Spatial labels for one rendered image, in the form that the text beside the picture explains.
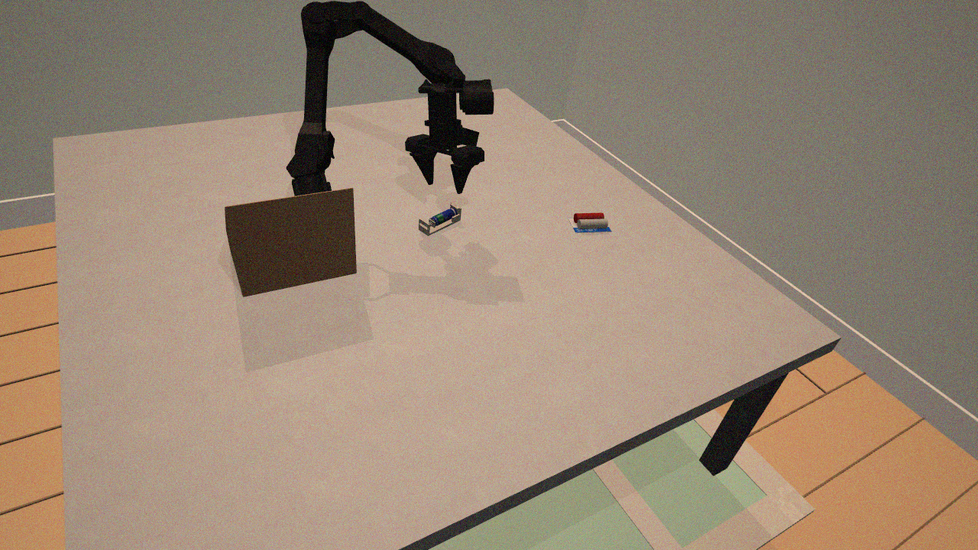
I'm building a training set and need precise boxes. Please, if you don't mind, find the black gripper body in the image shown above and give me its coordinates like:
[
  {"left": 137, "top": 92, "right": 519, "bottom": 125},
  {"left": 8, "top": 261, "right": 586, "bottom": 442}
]
[{"left": 405, "top": 115, "right": 484, "bottom": 167}]

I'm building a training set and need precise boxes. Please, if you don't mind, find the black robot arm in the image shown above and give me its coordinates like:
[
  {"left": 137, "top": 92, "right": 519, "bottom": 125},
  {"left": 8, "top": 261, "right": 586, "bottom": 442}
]
[{"left": 287, "top": 1, "right": 494, "bottom": 196}]

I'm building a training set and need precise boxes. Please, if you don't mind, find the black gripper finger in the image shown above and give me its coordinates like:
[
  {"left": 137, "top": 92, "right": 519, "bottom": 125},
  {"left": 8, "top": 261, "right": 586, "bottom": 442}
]
[
  {"left": 410, "top": 151, "right": 437, "bottom": 185},
  {"left": 451, "top": 163, "right": 479, "bottom": 194}
]

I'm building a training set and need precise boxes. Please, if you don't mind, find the blue cylindrical battery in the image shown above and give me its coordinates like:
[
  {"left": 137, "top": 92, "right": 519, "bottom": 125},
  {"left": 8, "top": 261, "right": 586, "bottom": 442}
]
[{"left": 430, "top": 208, "right": 457, "bottom": 226}]

